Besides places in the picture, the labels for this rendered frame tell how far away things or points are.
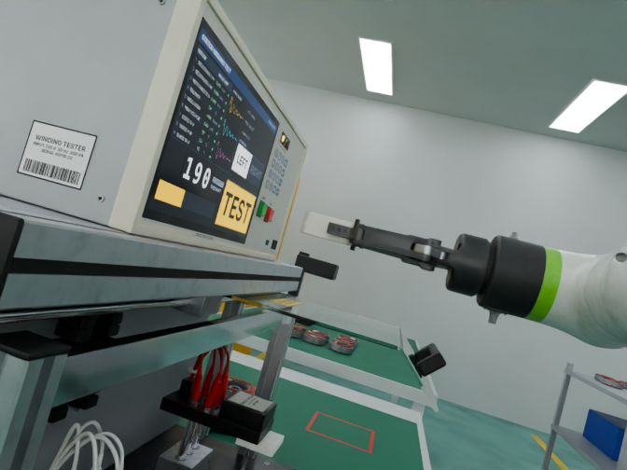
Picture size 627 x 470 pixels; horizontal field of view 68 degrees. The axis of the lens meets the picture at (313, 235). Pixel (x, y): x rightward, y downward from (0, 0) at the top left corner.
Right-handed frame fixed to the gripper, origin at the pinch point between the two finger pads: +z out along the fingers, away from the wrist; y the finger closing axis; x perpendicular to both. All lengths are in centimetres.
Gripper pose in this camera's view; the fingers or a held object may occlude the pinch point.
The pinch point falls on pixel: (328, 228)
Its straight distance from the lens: 62.3
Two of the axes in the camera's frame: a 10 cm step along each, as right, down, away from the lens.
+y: 1.7, 1.1, 9.8
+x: 2.7, -9.6, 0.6
